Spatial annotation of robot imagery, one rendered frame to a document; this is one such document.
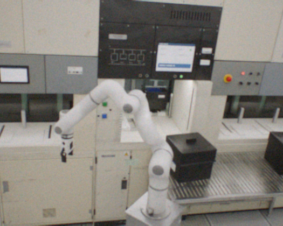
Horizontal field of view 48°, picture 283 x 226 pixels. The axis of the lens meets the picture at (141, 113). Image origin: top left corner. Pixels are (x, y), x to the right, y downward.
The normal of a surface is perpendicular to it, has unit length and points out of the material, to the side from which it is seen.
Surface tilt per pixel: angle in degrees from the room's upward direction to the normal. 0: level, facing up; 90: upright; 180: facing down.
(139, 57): 90
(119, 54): 90
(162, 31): 90
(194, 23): 90
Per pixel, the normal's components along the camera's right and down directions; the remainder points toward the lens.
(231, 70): 0.20, 0.40
